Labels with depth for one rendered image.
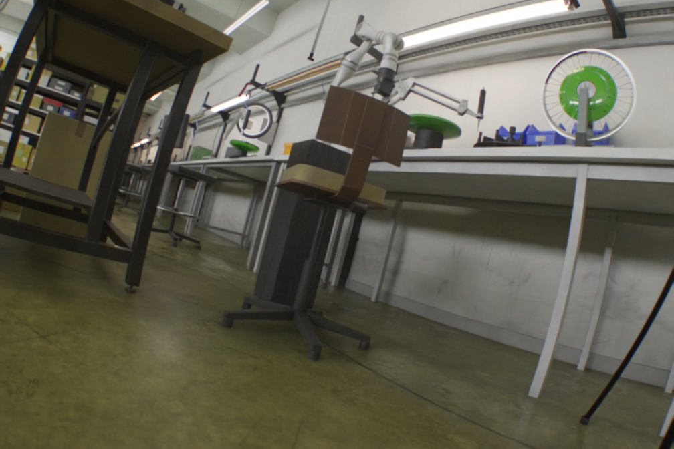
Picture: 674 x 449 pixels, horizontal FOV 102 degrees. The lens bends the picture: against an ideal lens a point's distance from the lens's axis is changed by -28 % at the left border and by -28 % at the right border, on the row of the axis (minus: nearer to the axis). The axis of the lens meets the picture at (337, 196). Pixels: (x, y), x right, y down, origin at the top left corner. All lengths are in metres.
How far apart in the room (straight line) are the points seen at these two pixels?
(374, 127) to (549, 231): 1.49
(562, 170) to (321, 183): 0.91
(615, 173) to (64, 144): 2.66
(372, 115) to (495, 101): 1.77
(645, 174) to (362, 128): 1.01
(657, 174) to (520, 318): 1.37
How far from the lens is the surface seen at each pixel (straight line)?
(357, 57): 2.08
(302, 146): 1.96
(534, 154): 1.53
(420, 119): 1.82
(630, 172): 1.47
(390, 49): 1.80
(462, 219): 2.75
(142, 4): 1.30
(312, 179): 1.29
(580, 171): 1.50
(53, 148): 2.39
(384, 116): 1.33
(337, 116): 1.27
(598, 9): 2.81
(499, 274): 2.54
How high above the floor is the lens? 0.40
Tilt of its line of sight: 6 degrees up
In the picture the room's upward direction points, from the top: 14 degrees clockwise
